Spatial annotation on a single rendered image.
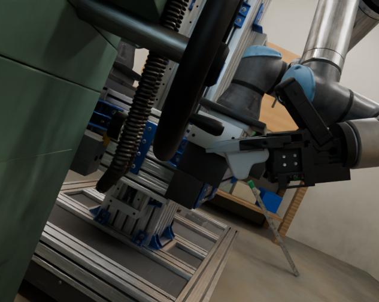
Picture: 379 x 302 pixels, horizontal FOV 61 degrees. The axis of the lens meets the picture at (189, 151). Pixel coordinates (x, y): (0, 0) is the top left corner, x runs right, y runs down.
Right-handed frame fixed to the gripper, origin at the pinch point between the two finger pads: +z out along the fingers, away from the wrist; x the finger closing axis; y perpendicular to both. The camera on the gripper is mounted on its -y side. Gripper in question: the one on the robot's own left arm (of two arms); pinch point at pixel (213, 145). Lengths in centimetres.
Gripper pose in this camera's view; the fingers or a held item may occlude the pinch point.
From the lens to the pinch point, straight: 50.0
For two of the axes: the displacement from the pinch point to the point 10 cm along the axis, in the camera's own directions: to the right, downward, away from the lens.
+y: 1.0, 9.9, 0.7
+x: 0.1, -0.7, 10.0
